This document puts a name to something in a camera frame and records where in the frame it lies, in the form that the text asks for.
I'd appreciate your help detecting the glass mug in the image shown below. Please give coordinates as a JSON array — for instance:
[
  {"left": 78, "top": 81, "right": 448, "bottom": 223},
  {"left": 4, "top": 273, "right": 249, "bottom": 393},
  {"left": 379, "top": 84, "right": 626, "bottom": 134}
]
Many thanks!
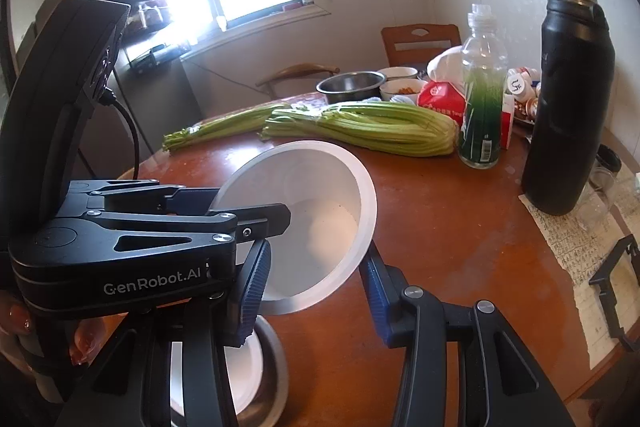
[{"left": 582, "top": 144, "right": 623, "bottom": 233}]

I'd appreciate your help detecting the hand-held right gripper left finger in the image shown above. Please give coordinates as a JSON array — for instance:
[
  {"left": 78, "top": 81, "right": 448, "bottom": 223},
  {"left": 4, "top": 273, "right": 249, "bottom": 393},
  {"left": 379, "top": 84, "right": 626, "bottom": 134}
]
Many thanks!
[{"left": 52, "top": 237, "right": 273, "bottom": 427}]

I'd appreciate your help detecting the red paper bowl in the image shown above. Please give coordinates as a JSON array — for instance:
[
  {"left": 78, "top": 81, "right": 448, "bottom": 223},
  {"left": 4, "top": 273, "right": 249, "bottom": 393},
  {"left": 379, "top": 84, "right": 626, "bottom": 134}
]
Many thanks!
[
  {"left": 207, "top": 140, "right": 377, "bottom": 315},
  {"left": 170, "top": 329, "right": 265, "bottom": 418}
]

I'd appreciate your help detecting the black thermos flask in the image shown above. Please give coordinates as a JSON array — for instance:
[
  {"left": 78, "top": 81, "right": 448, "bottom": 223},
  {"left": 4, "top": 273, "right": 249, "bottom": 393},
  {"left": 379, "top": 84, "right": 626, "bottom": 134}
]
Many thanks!
[{"left": 521, "top": 0, "right": 616, "bottom": 216}]

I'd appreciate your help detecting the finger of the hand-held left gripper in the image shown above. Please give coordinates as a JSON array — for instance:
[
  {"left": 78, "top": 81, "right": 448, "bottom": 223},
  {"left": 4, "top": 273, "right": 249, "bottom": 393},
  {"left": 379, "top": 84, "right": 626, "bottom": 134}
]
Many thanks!
[
  {"left": 87, "top": 203, "right": 292, "bottom": 259},
  {"left": 67, "top": 178, "right": 223, "bottom": 218}
]

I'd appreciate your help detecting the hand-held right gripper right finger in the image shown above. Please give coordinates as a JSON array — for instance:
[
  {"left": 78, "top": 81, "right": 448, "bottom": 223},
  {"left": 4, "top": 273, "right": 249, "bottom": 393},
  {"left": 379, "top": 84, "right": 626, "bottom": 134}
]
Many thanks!
[{"left": 357, "top": 252, "right": 576, "bottom": 427}]

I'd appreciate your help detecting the black hanging spice rack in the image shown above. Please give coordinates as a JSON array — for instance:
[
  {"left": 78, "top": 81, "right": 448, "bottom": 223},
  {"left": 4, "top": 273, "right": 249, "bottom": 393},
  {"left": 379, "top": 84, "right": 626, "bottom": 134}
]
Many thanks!
[{"left": 85, "top": 0, "right": 193, "bottom": 70}]

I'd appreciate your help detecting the handwritten paper sheet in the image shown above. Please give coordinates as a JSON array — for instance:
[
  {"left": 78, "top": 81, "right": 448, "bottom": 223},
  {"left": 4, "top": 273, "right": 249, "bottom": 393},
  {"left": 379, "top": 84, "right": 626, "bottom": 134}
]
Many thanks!
[{"left": 517, "top": 167, "right": 640, "bottom": 375}]

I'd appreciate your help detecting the long thin celery bunch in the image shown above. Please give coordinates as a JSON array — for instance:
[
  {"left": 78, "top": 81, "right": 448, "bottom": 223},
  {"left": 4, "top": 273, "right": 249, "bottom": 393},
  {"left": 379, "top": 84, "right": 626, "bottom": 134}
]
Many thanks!
[{"left": 162, "top": 103, "right": 293, "bottom": 154}]

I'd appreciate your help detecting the small steel bowl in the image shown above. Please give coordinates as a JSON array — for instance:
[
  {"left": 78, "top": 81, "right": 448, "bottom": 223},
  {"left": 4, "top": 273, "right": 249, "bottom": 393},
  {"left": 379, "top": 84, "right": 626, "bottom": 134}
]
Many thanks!
[{"left": 316, "top": 71, "right": 387, "bottom": 105}]

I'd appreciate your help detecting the red carton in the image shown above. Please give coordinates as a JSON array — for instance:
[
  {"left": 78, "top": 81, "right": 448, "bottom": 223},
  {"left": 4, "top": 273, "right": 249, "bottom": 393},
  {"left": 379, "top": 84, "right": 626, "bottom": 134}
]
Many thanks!
[{"left": 499, "top": 94, "right": 517, "bottom": 151}]

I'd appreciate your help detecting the thick celery bunch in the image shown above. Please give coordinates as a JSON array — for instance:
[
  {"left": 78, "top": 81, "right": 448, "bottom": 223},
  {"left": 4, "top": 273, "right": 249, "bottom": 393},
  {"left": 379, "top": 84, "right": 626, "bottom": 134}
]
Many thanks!
[{"left": 260, "top": 101, "right": 461, "bottom": 158}]

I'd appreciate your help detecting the black folding stand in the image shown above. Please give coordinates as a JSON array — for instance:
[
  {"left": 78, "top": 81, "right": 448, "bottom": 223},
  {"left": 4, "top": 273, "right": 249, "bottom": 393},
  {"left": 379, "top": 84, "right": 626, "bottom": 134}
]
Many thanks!
[{"left": 589, "top": 234, "right": 640, "bottom": 353}]

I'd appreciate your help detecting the white plastic bag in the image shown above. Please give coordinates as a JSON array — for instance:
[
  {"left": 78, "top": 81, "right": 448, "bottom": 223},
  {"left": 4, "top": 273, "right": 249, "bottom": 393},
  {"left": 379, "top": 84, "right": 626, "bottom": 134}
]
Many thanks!
[{"left": 426, "top": 45, "right": 471, "bottom": 82}]

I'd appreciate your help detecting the white medicine bottle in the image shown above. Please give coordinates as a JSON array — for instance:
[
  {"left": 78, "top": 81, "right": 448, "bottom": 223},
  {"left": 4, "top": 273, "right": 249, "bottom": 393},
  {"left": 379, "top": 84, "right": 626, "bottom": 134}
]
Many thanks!
[{"left": 505, "top": 72, "right": 538, "bottom": 102}]

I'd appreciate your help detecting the brown chair with cutout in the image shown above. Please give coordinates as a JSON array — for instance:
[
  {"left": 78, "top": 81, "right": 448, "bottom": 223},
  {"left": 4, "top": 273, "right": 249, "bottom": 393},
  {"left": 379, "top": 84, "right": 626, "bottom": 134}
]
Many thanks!
[{"left": 381, "top": 24, "right": 462, "bottom": 68}]

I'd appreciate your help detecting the white bowl with food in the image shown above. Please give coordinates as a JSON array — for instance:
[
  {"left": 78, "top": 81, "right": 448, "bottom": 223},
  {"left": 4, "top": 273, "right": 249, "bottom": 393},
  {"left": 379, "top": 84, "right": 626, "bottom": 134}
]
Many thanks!
[{"left": 379, "top": 77, "right": 428, "bottom": 102}]

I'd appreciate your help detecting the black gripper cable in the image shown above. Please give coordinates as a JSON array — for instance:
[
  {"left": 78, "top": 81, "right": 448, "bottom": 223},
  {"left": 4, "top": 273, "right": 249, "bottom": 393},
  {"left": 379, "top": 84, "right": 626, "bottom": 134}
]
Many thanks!
[{"left": 100, "top": 89, "right": 143, "bottom": 181}]

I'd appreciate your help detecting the person's left hand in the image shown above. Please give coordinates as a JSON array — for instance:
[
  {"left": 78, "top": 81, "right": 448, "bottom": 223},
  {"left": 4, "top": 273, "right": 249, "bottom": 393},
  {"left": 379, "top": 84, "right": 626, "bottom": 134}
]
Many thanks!
[{"left": 0, "top": 292, "right": 108, "bottom": 367}]

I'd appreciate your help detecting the large steel bowl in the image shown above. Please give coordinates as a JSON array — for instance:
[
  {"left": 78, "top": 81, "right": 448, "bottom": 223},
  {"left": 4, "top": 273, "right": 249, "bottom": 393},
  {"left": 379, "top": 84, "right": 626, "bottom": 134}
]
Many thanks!
[{"left": 170, "top": 314, "right": 290, "bottom": 427}]

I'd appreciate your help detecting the clear bottle green label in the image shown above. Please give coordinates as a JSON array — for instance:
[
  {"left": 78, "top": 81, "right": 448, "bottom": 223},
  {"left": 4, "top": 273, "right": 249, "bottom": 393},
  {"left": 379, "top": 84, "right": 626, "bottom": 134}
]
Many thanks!
[{"left": 457, "top": 4, "right": 508, "bottom": 170}]

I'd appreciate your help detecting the thin black wall cable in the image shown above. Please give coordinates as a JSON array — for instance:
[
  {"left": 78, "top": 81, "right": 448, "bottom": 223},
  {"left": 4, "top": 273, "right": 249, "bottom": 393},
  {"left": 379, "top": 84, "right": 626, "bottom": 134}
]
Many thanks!
[{"left": 187, "top": 59, "right": 261, "bottom": 88}]

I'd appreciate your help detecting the red food packet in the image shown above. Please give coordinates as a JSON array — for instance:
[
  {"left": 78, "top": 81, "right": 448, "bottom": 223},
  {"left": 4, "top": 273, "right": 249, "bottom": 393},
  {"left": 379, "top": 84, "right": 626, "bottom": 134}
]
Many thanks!
[{"left": 416, "top": 79, "right": 468, "bottom": 120}]

